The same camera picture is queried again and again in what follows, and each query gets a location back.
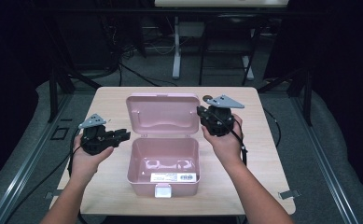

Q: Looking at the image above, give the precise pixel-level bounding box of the black floor cable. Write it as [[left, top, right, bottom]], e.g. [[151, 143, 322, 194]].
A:
[[118, 62, 178, 88]]

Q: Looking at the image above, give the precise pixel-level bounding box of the tangle of dark cables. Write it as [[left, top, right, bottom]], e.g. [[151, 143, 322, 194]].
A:
[[105, 17, 147, 64]]

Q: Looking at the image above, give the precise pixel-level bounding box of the grey table bracket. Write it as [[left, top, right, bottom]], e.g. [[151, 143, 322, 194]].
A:
[[277, 189, 302, 201], [44, 190, 62, 200]]

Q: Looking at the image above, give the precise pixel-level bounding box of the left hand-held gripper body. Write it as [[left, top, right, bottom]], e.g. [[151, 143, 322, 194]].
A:
[[77, 113, 121, 156]]

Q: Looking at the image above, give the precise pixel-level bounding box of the pink plastic storage box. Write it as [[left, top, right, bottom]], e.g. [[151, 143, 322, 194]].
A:
[[125, 91, 202, 199]]

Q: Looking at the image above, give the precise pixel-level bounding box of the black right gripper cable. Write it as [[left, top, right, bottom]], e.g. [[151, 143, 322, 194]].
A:
[[211, 111, 249, 167]]

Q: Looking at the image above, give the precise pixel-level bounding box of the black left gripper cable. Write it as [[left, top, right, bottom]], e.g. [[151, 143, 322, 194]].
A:
[[66, 127, 87, 177]]

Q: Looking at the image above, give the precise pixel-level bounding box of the person's right hand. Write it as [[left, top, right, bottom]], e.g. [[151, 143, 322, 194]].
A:
[[202, 114, 244, 166]]

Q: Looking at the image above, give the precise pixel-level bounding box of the black metal stand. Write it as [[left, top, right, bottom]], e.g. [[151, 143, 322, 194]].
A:
[[257, 66, 314, 127], [47, 64, 103, 124]]

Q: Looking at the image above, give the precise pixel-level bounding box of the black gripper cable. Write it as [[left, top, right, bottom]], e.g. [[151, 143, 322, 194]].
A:
[[66, 127, 87, 177], [211, 111, 249, 167]]

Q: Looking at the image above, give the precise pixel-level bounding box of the thin black cable beside table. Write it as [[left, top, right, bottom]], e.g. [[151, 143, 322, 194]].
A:
[[262, 106, 282, 148]]

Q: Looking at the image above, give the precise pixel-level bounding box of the black chair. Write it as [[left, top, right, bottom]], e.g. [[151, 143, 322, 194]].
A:
[[198, 13, 262, 87]]

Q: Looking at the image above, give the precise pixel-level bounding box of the person's left hand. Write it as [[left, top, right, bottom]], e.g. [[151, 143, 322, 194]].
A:
[[70, 133, 115, 185]]

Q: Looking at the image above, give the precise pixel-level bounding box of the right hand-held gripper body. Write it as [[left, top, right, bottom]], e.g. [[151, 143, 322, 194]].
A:
[[204, 94, 245, 137]]

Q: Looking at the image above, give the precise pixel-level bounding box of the aluminium floor rail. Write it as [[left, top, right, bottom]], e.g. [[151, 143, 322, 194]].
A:
[[0, 92, 75, 224], [294, 96, 360, 224]]

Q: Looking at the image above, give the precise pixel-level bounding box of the white desk with legs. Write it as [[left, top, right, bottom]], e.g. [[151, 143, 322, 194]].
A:
[[154, 0, 289, 81]]

